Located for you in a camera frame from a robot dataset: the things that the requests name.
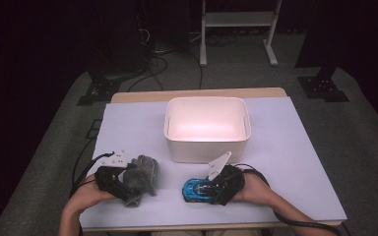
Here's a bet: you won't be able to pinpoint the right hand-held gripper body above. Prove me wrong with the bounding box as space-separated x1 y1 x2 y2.
207 150 246 207

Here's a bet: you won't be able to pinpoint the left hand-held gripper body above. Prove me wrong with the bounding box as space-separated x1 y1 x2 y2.
94 149 136 202

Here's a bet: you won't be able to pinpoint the grey fluffy cloth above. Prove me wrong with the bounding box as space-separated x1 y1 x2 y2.
122 154 161 208

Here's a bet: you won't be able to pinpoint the blue toy car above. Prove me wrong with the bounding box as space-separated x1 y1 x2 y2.
181 177 221 205

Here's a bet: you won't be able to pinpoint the white storage box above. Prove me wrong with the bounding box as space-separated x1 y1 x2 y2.
162 95 252 164

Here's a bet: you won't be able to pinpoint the person's right hand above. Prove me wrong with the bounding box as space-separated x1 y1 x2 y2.
234 173 275 206

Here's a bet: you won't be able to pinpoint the person's left hand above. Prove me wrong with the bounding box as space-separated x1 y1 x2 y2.
66 174 116 210

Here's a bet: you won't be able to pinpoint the white paper sheet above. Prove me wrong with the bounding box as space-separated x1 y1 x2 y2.
78 96 347 230

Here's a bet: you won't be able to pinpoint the black stand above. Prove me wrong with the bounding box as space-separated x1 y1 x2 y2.
76 58 122 106
294 0 350 103

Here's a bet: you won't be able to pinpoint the white metal stand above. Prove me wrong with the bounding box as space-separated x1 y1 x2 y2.
199 0 284 68

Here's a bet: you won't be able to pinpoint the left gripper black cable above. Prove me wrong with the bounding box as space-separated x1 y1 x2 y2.
70 150 116 198

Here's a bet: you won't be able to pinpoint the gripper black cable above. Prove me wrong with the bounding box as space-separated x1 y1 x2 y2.
234 162 352 236
70 150 116 198

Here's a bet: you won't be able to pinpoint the thin black floor cable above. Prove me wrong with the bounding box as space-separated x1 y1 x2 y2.
72 119 103 190

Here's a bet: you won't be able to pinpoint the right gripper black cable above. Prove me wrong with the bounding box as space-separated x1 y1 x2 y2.
234 162 352 236

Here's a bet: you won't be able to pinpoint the black floor cables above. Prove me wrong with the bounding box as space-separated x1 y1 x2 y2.
126 28 205 92

